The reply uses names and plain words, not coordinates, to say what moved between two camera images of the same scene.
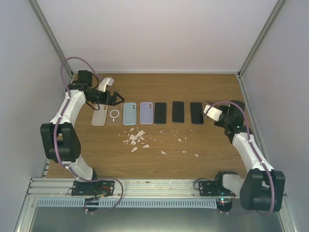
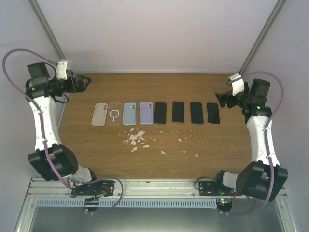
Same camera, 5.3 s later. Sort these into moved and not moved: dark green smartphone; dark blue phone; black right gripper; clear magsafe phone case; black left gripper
Moved: black left gripper; black right gripper
Not moved: clear magsafe phone case; dark blue phone; dark green smartphone
